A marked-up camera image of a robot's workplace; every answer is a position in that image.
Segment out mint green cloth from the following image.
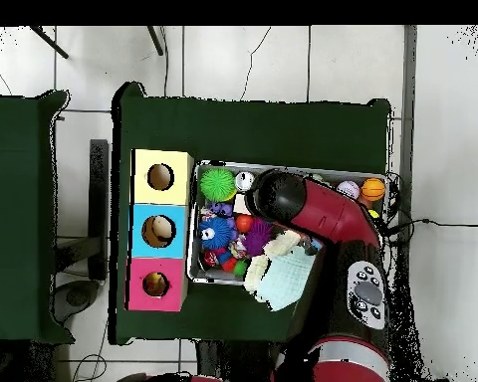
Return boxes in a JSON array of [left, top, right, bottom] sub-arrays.
[[254, 250, 320, 312]]

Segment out wooden box three holes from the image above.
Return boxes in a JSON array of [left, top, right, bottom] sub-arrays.
[[126, 148, 195, 313]]

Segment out small silver can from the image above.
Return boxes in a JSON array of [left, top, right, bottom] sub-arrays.
[[234, 170, 256, 193]]

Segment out purple spiky toy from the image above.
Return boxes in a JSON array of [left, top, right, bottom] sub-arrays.
[[242, 219, 275, 258]]

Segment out dark blue spiky ball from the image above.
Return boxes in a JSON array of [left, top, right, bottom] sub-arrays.
[[197, 217, 235, 251]]

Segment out plain green spiky ball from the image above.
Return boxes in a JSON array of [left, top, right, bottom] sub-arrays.
[[198, 166, 238, 204]]

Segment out white baseball toy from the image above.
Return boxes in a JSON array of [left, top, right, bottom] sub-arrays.
[[338, 179, 361, 200]]

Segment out orange basketball toy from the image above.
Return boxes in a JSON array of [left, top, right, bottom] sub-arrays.
[[360, 177, 387, 203]]

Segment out black flat panel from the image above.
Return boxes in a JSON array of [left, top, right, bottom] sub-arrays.
[[89, 138, 111, 282]]

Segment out black tripod leg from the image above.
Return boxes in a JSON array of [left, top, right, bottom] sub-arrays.
[[146, 25, 164, 57], [29, 25, 69, 60]]

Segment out dark green side table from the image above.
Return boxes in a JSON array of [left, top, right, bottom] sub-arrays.
[[0, 90, 73, 343]]

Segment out shallow wire mesh bin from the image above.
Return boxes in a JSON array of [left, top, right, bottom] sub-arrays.
[[187, 162, 387, 287]]

